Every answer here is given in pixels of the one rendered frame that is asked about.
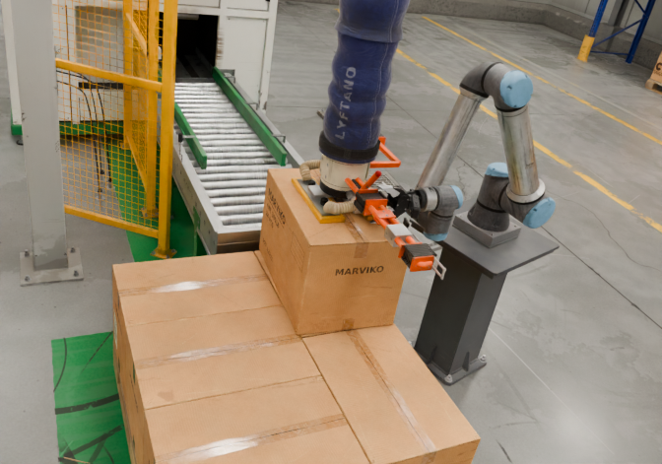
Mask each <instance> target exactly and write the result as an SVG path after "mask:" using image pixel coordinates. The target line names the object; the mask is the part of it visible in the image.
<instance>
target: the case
mask: <svg viewBox="0 0 662 464"><path fill-rule="evenodd" d="M293 177H301V176H300V172H299V168H268V172H267V181H266V190H265V199H264V208H263V217H262V226H261V235H260V243H259V250H260V252H261V254H262V256H263V259H264V261H265V263H266V266H267V268H268V270H269V273H270V275H271V277H272V280H273V282H274V284H275V287H276V289H277V291H278V293H279V296H280V298H281V300H282V303H283V305H284V307H285V310H286V312H287V314H288V317H289V318H290V320H291V323H292V325H293V327H294V330H295V332H296V334H297V335H306V334H315V333H324V332H333V331H342V330H351V329H360V328H368V327H377V326H386V325H392V324H393V321H394V317H395V313H396V309H397V305H398V301H399V297H400V294H401V290H402V286H403V282H404V278H405V274H406V270H407V265H406V264H405V262H404V261H403V260H402V259H401V258H399V257H398V255H399V251H400V247H399V246H398V247H393V246H392V245H391V244H390V243H389V242H388V240H387V239H386V238H385V237H384V233H385V229H384V228H383V227H382V226H379V225H378V224H371V223H370V221H367V220H366V219H365V218H364V216H363V215H362V214H354V213H353V212H349V213H344V214H343V213H342V215H343V216H344V217H345V222H344V223H330V224H319V222H318V221H317V219H316V218H315V216H314V215H313V213H312V212H311V210H310V209H309V208H308V206H307V205H306V203H305V202H304V200H303V199H302V197H301V196H300V194H299V193H298V191H297V189H296V188H295V186H294V185H293V184H292V178H293Z"/></svg>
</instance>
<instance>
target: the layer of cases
mask: <svg viewBox="0 0 662 464"><path fill-rule="evenodd" d="M112 296H113V341H114V347H115V352H116V356H117V361H118V367H119V372H120V377H121V383H122V388H123V393H124V399H125V404H126V409H127V414H128V420H129V425H130V430H131V435H132V440H133V445H134V450H135V456H136V461H137V464H471V463H472V461H473V458H474V456H475V453H476V450H477V448H478V445H479V443H480V440H481V438H480V437H479V436H478V434H477V433H476V432H475V430H474V429H473V428H472V426H471V425H470V424H469V422H468V421H467V420H466V418H465V417H464V416H463V414H462V413H461V412H460V410H459V409H458V408H457V406H456V405H455V404H454V402H453V401H452V400H451V398H450V397H449V396H448V394H447V393H446V392H445V390H444V389H443V388H442V386H441V385H440V384H439V382H438V381H437V380H436V378H435V377H434V376H433V374H432V373H431V372H430V370H429V369H428V368H427V366H426V365H425V364H424V362H423V361H422V360H421V358H420V357H419V356H418V354H417V353H416V352H415V350H414V349H413V348H412V346H411V345H410V344H409V342H408V341H407V340H406V338H405V337H404V336H403V334H402V333H401V332H400V330H399V329H398V328H397V326H396V325H395V324H394V323H393V324H392V325H386V326H377V327H368V328H360V329H351V330H342V331H333V332H324V333H315V334H306V335H297V334H296V332H295V330H294V327H293V325H292V323H291V320H290V318H289V317H288V314H287V312H286V310H285V307H284V305H283V303H282V300H281V298H280V296H279V293H278V291H277V289H276V287H275V284H274V282H273V280H272V277H271V275H270V273H269V270H268V268H267V266H266V263H265V261H264V259H263V256H262V254H261V252H260V250H256V251H254V253H253V251H246V252H237V253H227V254H216V255H206V256H196V257H186V258H176V259H166V260H156V261H146V262H136V263H125V264H115V265H112Z"/></svg>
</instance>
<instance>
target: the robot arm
mask: <svg viewBox="0 0 662 464"><path fill-rule="evenodd" d="M459 89H460V95H459V97H458V99H457V101H456V103H455V105H454V106H453V108H452V110H451V113H450V115H449V117H448V119H447V121H446V123H445V125H444V127H443V129H442V131H441V134H440V136H439V138H438V140H437V142H436V144H435V146H434V148H433V150H432V153H431V155H430V158H429V160H428V162H427V164H426V166H425V168H424V170H423V173H422V175H421V177H420V179H419V181H418V183H417V185H416V187H415V188H414V189H410V191H406V190H405V189H404V188H403V187H402V186H401V185H395V186H391V185H386V184H385V183H384V182H382V184H379V185H377V186H378V187H379V188H380V189H381V190H384V191H386V192H387V194H388V196H387V198H388V204H387V205H386V206H390V207H391V208H393V210H394V211H392V210H391V209H388V210H390V211H391V212H392V213H393V214H394V215H395V216H396V218H395V219H397V218H398V217H399V216H400V215H402V214H404V213H405V212H406V213H407V215H408V216H410V217H411V218H412V219H414V220H415V221H416V222H417V223H418V224H419V225H420V226H421V227H422V228H424V229H425V230H424V231H423V233H424V236H425V237H426V238H427V239H430V240H434V241H442V240H445V239H446V237H447V234H448V233H449V228H450V224H451V221H452V217H453V214H454V210H457V209H459V208H460V207H461V206H462V204H463V195H462V192H461V190H460V189H459V187H457V186H455V185H444V186H440V185H441V183H442V181H443V180H444V177H445V175H446V173H447V171H448V169H449V167H450V165H451V163H452V161H453V159H454V157H455V155H456V153H457V151H458V149H459V147H460V145H461V143H462V141H463V139H464V137H465V135H466V133H467V131H468V129H469V127H470V125H471V123H472V120H473V118H474V116H475V114H476V112H477V110H478V108H479V106H480V104H481V102H482V101H483V100H485V99H488V97H489V96H492V97H493V98H494V103H495V108H496V114H497V119H498V124H499V130H500V135H501V141H502V145H503V150H504V156H505V161H506V164H505V163H492V164H490V165H488V167H487V170H486V172H485V175H484V178H483V182H482V185H481V188H480V191H479V194H478V198H477V201H476V202H475V203H474V205H473V206H472V207H471V208H470V209H469V211H468V214H467V218H468V220H469V221H470V222H471V223H472V224H473V225H475V226H476V227H478V228H480V229H483V230H486V231H490V232H504V231H506V230H507V229H508V227H509V225H510V217H509V215H511V216H512V217H514V218H515V219H516V220H518V221H519V222H520V223H522V224H523V225H524V226H527V227H528V228H530V229H535V228H538V227H540V226H542V225H543V224H544V223H545V222H546V221H547V220H548V219H549V218H550V217H551V216H552V214H553V213H554V211H555V208H556V202H555V201H554V200H553V198H551V197H549V196H548V195H547V194H546V190H545V184H544V182H543V181H542V180H541V179H540V178H538V171H537V165H536V158H535V151H534V143H533V136H532V129H531V122H530V115H529V108H528V101H529V100H530V99H531V95H532V94H533V83H532V80H531V79H530V78H529V77H528V76H527V75H525V74H524V73H523V72H521V71H519V70H515V69H513V68H511V67H509V66H507V65H505V64H503V63H501V62H499V61H487V62H484V63H481V64H479V65H477V66H476V67H474V68H473V69H471V70H470V71H469V72H468V73H467V74H466V75H465V76H464V78H463V79H462V81H461V83H460V85H459Z"/></svg>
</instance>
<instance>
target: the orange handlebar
mask: <svg viewBox="0 0 662 464"><path fill-rule="evenodd" d="M379 150H380V151H381V152H382V153H383V154H384V155H385V156H386V157H387V158H388V159H389V160H390V161H391V162H370V167H369V168H376V167H399V166H400V164H401V162H400V161H399V160H398V159H397V158H396V157H395V156H394V155H393V154H392V153H391V152H390V151H389V150H388V149H387V148H386V147H385V146H384V145H383V144H382V143H381V142H380V146H379ZM345 182H346V183H347V184H348V185H349V187H350V188H351V189H352V190H353V192H354V193H355V194H356V192H357V191H358V188H357V187H356V186H355V184H354V183H353V182H352V181H351V180H350V179H349V178H346V179H345ZM356 182H357V183H358V184H359V185H360V186H363V185H364V183H363V182H362V181H361V179H360V178H359V177H357V178H356ZM368 210H369V211H370V212H371V213H372V215H373V219H374V220H375V221H376V223H377V224H378V225H379V226H382V227H383V228H384V229H385V228H386V225H396V224H399V223H398V222H397V220H396V219H395V218H396V216H395V215H394V214H393V213H392V212H391V211H390V210H387V209H386V208H385V207H384V206H383V205H379V206H378V210H379V211H377V210H376V209H375V208H374V207H373V206H372V205H370V206H369V207H368ZM394 241H395V242H396V244H397V245H398V246H399V247H401V243H405V242H404V241H403V240H402V239H401V238H400V237H396V238H395V239H394ZM406 241H407V242H408V243H412V242H415V241H414V240H413V239H412V238H411V237H410V236H407V237H406ZM431 266H432V261H428V262H419V263H417V265H416V267H417V268H419V269H429V268H430V267H431Z"/></svg>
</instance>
